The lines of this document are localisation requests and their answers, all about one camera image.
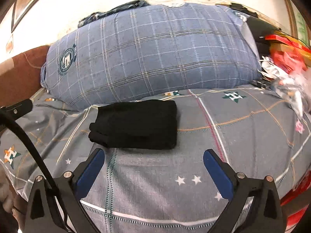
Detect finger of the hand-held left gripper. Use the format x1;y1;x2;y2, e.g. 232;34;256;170
0;99;33;127

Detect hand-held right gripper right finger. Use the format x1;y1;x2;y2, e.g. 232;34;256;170
203;149;287;233

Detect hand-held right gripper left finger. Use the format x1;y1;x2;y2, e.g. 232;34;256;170
23;148;105;233

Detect black pants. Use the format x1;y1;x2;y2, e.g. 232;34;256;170
89;99;178;150

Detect brown headboard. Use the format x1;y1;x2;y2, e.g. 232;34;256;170
0;45;52;107

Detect grey printed bed sheet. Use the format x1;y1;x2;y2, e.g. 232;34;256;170
0;85;311;233

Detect pile of plastic packets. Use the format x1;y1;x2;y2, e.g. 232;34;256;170
259;56;311;117

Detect dark patterned garment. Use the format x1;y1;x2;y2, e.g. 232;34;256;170
78;0;151;28

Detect blue plaid pillow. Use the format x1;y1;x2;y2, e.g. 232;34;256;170
40;2;264;111

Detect red box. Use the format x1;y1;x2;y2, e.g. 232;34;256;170
265;33;311;76

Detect black bag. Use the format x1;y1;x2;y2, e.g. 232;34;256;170
245;15;282;54

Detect black cable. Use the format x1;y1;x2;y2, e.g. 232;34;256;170
0;110;73;233

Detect wooden picture frame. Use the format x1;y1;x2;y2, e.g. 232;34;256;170
11;0;59;33

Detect wooden door frame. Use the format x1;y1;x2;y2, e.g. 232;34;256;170
282;0;304;42

